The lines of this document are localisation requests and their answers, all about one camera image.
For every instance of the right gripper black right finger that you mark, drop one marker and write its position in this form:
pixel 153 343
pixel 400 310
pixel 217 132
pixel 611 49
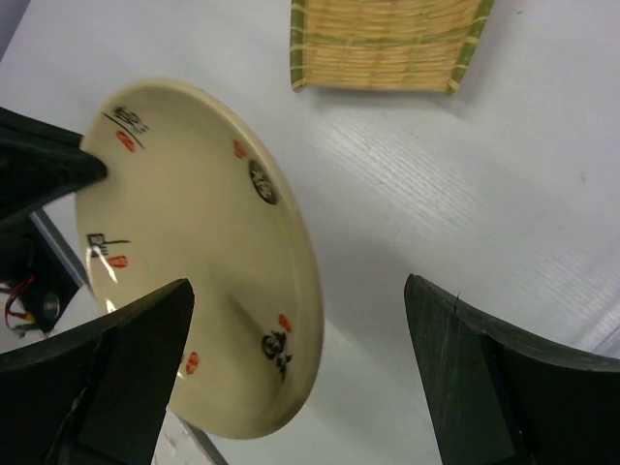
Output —
pixel 498 394

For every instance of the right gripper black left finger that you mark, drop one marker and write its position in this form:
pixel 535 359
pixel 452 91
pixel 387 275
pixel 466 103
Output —
pixel 97 393

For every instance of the green yellow woven-pattern plate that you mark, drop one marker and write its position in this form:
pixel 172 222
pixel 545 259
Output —
pixel 422 46

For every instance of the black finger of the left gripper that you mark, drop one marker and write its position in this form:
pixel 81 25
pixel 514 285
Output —
pixel 40 163

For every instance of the small beige patterned plate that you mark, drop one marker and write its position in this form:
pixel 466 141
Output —
pixel 191 192

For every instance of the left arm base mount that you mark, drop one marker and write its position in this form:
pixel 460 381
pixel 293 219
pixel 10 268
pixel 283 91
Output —
pixel 40 275

